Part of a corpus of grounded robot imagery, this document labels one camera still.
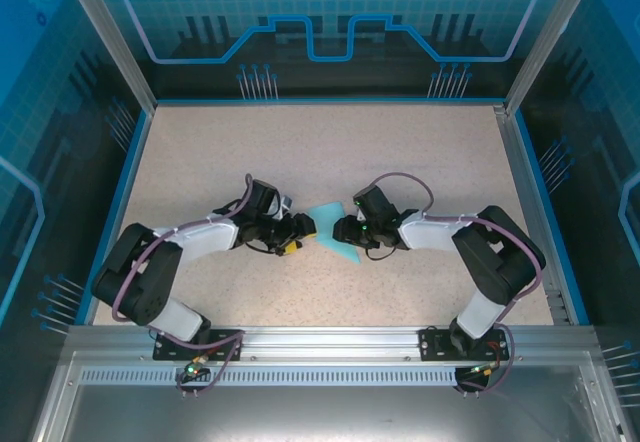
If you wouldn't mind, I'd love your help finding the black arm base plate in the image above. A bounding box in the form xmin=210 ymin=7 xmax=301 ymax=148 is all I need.
xmin=418 ymin=327 xmax=506 ymax=362
xmin=152 ymin=329 xmax=245 ymax=363

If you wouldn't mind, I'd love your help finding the blue table edge strip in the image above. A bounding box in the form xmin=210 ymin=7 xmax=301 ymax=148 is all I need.
xmin=74 ymin=109 xmax=154 ymax=326
xmin=514 ymin=111 xmax=591 ymax=326

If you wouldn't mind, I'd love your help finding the grey sheet metal tray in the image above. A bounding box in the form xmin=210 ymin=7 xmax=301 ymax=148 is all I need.
xmin=27 ymin=351 xmax=631 ymax=442

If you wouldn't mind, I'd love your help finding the light blue paper sheet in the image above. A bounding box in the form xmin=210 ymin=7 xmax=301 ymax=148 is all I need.
xmin=305 ymin=201 xmax=362 ymax=265

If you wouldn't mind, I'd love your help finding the blue printed enclosure panel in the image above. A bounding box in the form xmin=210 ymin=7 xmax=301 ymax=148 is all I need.
xmin=514 ymin=0 xmax=640 ymax=442
xmin=0 ymin=0 xmax=151 ymax=442
xmin=89 ymin=0 xmax=576 ymax=101

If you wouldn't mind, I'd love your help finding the aluminium frame beam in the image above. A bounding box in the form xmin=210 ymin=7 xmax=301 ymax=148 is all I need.
xmin=67 ymin=325 xmax=599 ymax=369

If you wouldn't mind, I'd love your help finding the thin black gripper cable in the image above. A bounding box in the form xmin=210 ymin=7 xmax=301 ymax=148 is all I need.
xmin=243 ymin=240 xmax=281 ymax=256
xmin=364 ymin=244 xmax=397 ymax=262

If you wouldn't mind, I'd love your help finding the aluminium frame post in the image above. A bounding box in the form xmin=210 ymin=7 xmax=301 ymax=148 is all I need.
xmin=54 ymin=0 xmax=159 ymax=113
xmin=502 ymin=0 xmax=604 ymax=116

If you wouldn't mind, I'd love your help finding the aluminium side rail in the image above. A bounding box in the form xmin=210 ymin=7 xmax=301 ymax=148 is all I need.
xmin=492 ymin=104 xmax=571 ymax=326

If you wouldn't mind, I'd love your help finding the small connector with green light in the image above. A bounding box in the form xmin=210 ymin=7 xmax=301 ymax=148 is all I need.
xmin=182 ymin=354 xmax=211 ymax=381
xmin=467 ymin=361 xmax=502 ymax=378

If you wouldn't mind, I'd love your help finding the slotted aluminium cable duct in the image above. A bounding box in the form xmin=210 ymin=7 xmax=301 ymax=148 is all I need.
xmin=78 ymin=369 xmax=464 ymax=388

